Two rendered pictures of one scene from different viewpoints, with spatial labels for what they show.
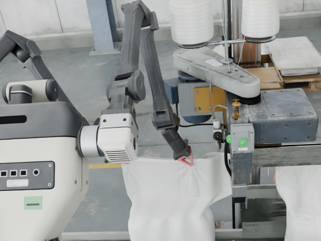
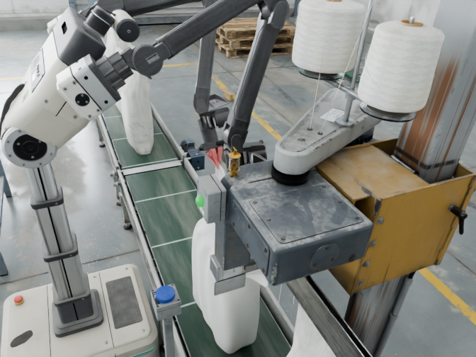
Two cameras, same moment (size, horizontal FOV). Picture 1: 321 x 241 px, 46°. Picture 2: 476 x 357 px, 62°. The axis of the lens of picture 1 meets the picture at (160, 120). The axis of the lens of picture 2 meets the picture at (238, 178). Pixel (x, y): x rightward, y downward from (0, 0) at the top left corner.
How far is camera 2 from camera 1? 1.18 m
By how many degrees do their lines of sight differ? 48
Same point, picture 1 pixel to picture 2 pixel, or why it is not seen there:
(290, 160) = (309, 309)
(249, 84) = (278, 148)
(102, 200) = not seen: hidden behind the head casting
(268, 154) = not seen: hidden behind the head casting
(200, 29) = (307, 49)
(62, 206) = (30, 112)
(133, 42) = (199, 16)
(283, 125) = (247, 223)
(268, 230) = not seen: outside the picture
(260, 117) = (241, 193)
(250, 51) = (418, 140)
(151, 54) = (253, 54)
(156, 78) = (242, 85)
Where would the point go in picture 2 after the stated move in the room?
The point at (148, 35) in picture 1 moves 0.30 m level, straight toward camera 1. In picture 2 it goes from (261, 28) to (161, 38)
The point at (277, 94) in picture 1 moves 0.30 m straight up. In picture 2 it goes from (325, 198) to (354, 63)
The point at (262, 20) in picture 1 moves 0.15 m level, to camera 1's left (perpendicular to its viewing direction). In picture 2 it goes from (372, 74) to (321, 54)
